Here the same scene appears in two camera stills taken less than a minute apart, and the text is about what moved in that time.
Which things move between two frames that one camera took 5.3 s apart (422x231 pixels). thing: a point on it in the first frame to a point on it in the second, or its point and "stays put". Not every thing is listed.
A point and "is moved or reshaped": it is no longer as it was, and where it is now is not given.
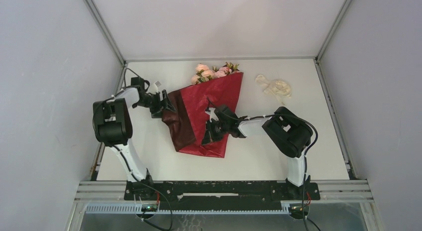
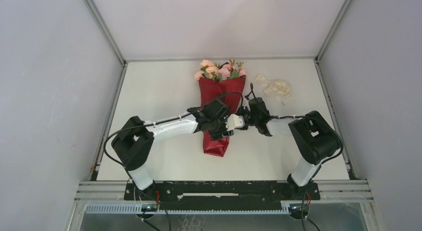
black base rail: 220,195 stays put
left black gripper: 165,104 to 223,133
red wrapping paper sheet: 185,124 is moved or reshaped
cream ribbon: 275,87 stays put
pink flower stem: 203,73 is moved or reshaped
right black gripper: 210,136 to 244,110
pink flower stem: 224,71 to 241,71
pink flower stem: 195,79 is moved or reshaped
